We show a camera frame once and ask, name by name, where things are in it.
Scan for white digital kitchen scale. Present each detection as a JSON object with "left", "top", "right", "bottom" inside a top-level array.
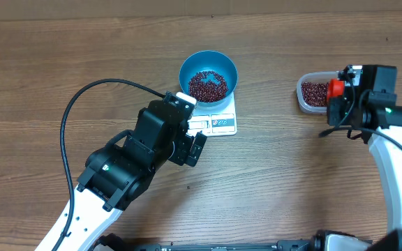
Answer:
[{"left": 188, "top": 93, "right": 237, "bottom": 137}]

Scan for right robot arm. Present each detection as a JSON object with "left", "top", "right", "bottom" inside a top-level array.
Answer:
[{"left": 308, "top": 65, "right": 402, "bottom": 250}]

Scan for blue round bowl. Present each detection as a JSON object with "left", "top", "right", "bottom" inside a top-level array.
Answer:
[{"left": 179, "top": 50, "right": 238, "bottom": 103}]

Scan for red beans in bowl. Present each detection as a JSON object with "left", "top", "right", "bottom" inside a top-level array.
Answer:
[{"left": 188, "top": 70, "right": 229, "bottom": 102}]

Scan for red scoop with blue handle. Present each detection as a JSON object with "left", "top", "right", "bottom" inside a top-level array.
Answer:
[{"left": 327, "top": 79, "right": 345, "bottom": 102}]

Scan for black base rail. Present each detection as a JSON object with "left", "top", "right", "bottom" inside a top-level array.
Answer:
[{"left": 89, "top": 234, "right": 311, "bottom": 251}]

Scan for clear plastic food container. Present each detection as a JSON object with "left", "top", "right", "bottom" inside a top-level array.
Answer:
[{"left": 296, "top": 71, "right": 338, "bottom": 115}]

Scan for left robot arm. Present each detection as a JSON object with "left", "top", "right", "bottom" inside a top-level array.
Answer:
[{"left": 37, "top": 98, "right": 207, "bottom": 250}]

